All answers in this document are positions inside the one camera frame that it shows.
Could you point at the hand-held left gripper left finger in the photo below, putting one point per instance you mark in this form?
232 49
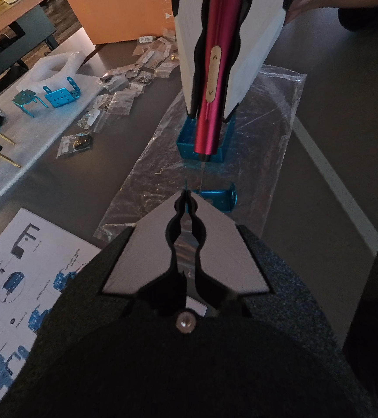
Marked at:
140 254

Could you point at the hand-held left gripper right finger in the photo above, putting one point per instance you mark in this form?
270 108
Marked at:
234 254

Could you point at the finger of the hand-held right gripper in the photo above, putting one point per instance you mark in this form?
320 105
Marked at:
257 42
185 42

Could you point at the short-legged blue U bracket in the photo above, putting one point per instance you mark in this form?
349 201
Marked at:
221 199

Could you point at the red electric screwdriver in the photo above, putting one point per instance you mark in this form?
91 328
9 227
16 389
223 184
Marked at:
208 130

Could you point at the long-legged blue U bracket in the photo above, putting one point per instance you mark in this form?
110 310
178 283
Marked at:
192 152

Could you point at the person's right forearm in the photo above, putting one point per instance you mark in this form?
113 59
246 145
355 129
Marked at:
365 16

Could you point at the person's right hand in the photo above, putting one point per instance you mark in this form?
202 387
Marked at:
306 6

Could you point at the orange and white cardboard box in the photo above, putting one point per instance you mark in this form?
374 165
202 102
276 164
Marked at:
117 19

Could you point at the pile of small screw bags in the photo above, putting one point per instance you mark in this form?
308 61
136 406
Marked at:
120 98

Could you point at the clear plastic bag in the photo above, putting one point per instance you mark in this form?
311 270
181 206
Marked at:
267 130

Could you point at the white instruction manual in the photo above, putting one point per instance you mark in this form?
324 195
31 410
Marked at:
45 248

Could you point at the white foam sheet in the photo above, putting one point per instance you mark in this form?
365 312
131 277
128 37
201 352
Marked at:
28 153

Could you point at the blue flat plate bracket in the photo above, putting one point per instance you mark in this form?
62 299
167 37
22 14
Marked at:
59 98

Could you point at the teal perforated bracket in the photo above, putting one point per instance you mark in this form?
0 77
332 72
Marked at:
24 98

